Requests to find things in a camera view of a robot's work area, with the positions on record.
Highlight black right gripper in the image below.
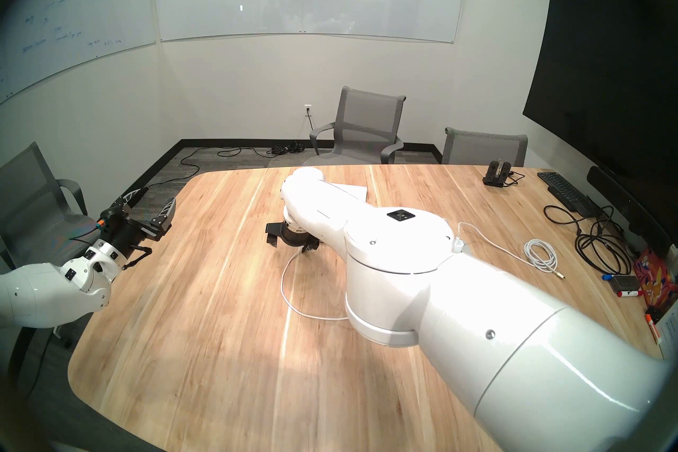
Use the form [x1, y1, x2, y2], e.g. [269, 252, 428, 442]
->
[265, 222, 320, 252]

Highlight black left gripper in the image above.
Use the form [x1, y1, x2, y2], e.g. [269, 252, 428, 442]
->
[98, 186, 177, 270]

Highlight white MagSafe charging cable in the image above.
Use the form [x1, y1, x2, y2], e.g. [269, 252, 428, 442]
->
[281, 248, 350, 321]

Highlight silver MacBook laptop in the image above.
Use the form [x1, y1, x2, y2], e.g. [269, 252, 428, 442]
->
[331, 182, 368, 203]

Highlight black charging dock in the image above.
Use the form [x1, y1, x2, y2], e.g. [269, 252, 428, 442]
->
[482, 160, 525, 188]

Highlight dark grey office chair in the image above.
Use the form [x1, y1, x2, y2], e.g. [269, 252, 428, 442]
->
[0, 141, 101, 346]

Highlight grey mesh chair with armrests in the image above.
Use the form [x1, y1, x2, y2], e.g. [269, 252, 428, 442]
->
[302, 86, 406, 165]

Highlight grey mesh office chair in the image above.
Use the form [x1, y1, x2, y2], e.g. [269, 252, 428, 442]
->
[441, 127, 528, 167]

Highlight glass whiteboard with writing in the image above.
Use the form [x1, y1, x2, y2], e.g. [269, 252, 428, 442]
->
[0, 0, 158, 105]

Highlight black keyboard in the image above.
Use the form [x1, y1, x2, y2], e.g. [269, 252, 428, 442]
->
[537, 171, 602, 217]

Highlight black soundbar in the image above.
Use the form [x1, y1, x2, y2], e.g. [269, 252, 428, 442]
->
[586, 165, 676, 256]

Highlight small grey device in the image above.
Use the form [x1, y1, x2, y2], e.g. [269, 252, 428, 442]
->
[601, 272, 643, 298]

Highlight colourful red snack package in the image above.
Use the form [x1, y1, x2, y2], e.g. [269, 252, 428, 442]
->
[633, 246, 678, 311]

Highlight white box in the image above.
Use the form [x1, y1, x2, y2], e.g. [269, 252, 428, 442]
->
[657, 305, 678, 347]

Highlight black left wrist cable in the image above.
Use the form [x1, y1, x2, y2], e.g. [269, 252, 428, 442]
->
[68, 220, 106, 246]

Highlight black floor cable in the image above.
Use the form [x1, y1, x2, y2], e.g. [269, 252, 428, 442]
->
[146, 112, 314, 189]

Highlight white coiled USB cable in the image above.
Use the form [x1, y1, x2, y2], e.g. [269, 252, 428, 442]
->
[458, 222, 566, 279]

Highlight black tangled table cables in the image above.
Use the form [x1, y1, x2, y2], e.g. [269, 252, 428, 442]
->
[543, 202, 634, 277]

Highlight black wall television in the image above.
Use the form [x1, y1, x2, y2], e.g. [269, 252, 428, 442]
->
[522, 0, 678, 197]

